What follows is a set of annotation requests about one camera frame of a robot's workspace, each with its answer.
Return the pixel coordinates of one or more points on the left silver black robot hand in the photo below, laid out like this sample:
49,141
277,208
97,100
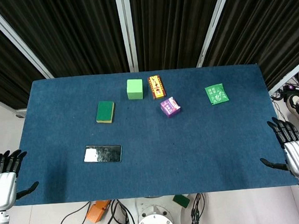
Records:
1,182

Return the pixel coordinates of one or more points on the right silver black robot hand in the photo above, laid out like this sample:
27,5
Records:
297,155

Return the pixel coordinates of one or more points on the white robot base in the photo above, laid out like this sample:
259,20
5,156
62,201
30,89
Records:
155,220

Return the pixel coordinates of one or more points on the black white shoe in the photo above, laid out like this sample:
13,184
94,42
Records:
293,102

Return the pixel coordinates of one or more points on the black power strip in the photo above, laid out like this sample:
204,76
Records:
295,87

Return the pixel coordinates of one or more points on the orange box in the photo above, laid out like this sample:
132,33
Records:
97,211

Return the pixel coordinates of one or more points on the green sachet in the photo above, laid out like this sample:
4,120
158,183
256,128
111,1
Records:
217,93

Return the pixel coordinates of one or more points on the black smartphone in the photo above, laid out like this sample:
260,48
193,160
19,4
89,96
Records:
103,154

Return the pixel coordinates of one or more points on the dark green sponge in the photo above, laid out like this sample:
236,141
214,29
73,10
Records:
182,200

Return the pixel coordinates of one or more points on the green yellow sponge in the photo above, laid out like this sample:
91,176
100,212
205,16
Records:
105,112

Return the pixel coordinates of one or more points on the purple snack packet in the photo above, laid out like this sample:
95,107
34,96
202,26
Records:
170,107

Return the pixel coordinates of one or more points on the blue table cloth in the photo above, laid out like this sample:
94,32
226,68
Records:
152,152

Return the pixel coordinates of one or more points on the red yellow snack box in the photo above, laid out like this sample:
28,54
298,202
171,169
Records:
157,87

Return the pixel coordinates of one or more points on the black curtain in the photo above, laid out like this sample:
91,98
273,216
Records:
64,33

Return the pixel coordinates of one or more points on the light green cube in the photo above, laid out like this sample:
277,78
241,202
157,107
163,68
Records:
135,89

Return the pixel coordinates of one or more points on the white frame post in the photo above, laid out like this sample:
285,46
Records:
13,37
126,31
214,24

